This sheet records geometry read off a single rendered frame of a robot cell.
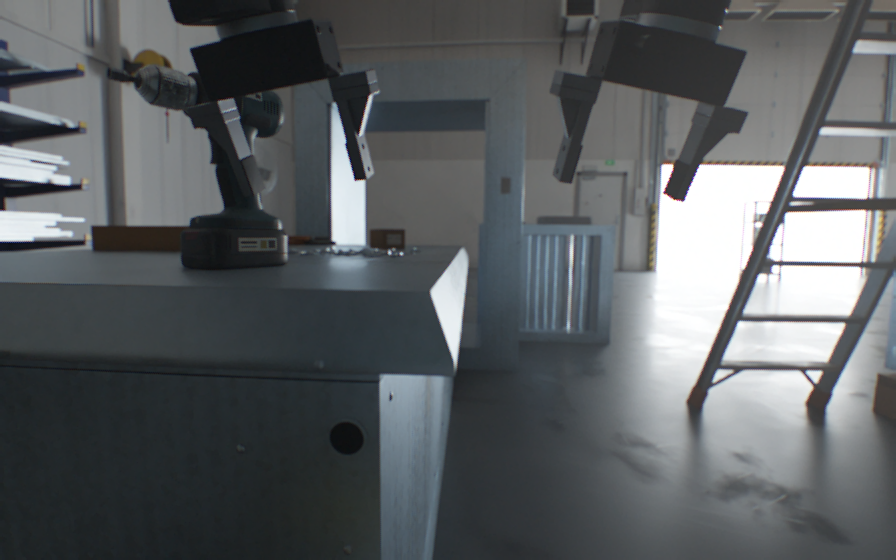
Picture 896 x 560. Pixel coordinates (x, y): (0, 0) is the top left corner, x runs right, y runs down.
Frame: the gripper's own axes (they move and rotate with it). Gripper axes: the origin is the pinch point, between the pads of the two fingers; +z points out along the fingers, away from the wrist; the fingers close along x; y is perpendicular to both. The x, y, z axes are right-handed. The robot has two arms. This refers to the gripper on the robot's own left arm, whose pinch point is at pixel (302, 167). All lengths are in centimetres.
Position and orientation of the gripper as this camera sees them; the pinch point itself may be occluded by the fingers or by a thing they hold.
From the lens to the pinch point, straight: 51.3
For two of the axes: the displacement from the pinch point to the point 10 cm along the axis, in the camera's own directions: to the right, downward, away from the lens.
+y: 1.3, -4.9, 8.6
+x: -9.8, 0.8, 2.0
